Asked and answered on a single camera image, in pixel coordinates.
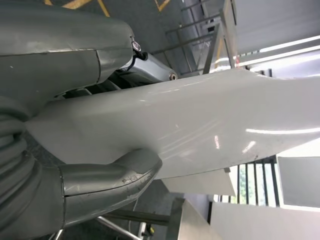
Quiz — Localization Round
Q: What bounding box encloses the steel frame table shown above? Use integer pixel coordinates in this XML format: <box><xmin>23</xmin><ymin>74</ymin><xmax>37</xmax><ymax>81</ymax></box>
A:
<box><xmin>150</xmin><ymin>0</ymin><xmax>238</xmax><ymax>76</ymax></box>

